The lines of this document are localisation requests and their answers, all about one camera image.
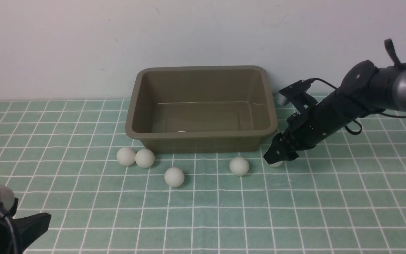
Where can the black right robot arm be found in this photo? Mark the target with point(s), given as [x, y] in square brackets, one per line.
[364, 91]

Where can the olive plastic storage bin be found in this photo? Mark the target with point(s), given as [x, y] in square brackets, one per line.
[220, 108]

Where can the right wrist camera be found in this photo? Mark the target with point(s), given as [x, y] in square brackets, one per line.
[297, 95]

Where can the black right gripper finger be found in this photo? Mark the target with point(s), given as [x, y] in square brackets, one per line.
[272, 155]
[287, 154]

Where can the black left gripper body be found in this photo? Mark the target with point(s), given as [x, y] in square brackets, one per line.
[27, 230]

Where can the green checked tablecloth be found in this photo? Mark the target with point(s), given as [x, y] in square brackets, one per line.
[346, 196]

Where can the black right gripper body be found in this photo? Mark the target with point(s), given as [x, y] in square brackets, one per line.
[309, 128]

